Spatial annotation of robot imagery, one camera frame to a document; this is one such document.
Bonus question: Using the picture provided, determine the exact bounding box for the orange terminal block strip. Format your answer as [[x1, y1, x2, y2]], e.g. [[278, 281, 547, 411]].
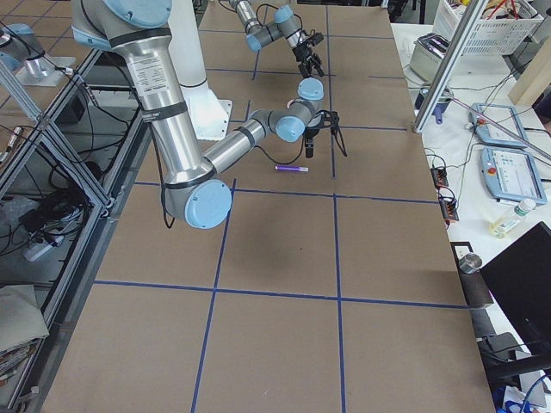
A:
[[430, 166, 459, 226]]

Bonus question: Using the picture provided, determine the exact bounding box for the white plastic basket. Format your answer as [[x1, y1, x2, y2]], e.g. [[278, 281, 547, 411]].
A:
[[433, 1, 543, 55]]

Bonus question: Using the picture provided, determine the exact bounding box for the aluminium frame post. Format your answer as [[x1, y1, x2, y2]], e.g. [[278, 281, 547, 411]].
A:
[[412, 0, 486, 133]]

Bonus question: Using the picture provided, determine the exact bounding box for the lower teach pendant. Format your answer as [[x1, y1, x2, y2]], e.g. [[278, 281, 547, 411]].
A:
[[480, 146, 548, 206]]

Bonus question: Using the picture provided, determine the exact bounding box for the steel cup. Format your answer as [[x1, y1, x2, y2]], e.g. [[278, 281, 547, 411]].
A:
[[458, 252, 483, 274]]

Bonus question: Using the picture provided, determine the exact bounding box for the small clear bottle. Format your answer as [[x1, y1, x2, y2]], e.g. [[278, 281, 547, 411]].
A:
[[488, 199, 536, 238]]

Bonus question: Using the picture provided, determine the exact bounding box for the aluminium side frame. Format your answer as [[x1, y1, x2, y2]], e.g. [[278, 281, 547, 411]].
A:
[[1, 52, 151, 412]]

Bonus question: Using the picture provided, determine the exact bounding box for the black monitor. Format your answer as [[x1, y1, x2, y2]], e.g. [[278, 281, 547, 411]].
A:
[[481, 221, 550, 345]]

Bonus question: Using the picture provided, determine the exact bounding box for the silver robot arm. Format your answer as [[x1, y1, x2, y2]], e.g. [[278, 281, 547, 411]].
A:
[[229, 1, 325, 78], [71, 1, 324, 229]]

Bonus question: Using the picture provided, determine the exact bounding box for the upper teach pendant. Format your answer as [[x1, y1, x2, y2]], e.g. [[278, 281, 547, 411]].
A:
[[470, 102, 529, 148]]

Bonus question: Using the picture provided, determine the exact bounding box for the purple highlighter pen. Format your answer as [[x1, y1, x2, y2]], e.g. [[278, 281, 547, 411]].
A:
[[275, 164, 309, 173]]

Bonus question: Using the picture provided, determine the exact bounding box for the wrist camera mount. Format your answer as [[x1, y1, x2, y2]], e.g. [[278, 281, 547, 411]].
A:
[[306, 32, 324, 47], [319, 110, 340, 130]]

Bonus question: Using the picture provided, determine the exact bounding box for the white power strip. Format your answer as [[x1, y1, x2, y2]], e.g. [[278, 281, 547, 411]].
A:
[[22, 233, 65, 262]]

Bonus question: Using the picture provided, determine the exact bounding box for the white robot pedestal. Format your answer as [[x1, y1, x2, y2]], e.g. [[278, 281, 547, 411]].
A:
[[168, 0, 232, 141]]

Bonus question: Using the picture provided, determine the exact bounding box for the silver toaster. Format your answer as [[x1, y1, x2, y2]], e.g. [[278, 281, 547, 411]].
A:
[[409, 33, 449, 82]]

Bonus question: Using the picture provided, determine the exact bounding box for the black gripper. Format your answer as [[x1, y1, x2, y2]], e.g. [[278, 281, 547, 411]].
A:
[[303, 113, 323, 158], [292, 42, 325, 77]]

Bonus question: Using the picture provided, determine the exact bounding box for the teach pendant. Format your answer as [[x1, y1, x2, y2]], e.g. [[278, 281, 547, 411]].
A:
[[470, 102, 529, 148], [480, 146, 548, 206]]

